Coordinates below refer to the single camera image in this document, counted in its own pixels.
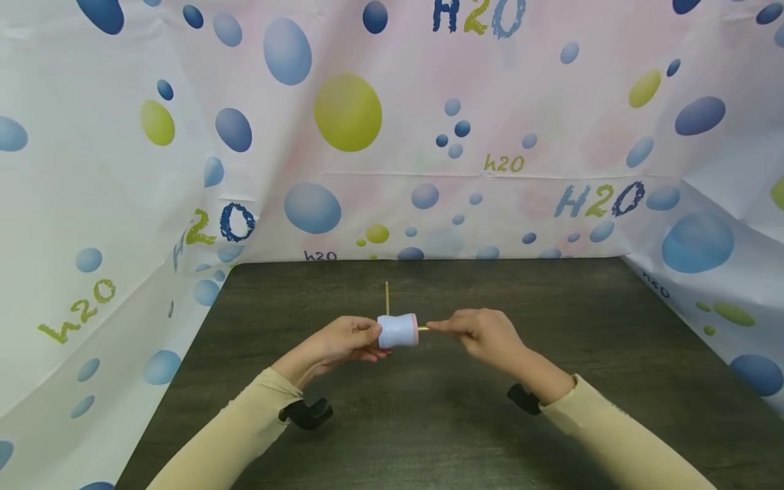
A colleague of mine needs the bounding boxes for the person's left forearm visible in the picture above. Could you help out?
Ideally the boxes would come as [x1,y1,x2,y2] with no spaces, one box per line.
[146,346,323,490]

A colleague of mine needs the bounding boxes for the person's right hand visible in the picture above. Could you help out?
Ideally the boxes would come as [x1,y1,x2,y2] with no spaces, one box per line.
[427,308,534,376]

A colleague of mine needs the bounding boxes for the black wrist band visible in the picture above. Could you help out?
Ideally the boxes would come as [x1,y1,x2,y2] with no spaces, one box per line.
[507,383,544,416]
[278,398,335,431]

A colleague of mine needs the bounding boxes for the person's left hand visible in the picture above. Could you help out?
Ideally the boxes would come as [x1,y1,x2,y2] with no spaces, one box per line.
[304,315,392,374]

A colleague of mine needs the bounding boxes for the person's right forearm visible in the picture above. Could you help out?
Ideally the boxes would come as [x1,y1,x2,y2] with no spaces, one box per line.
[511,347,719,490]

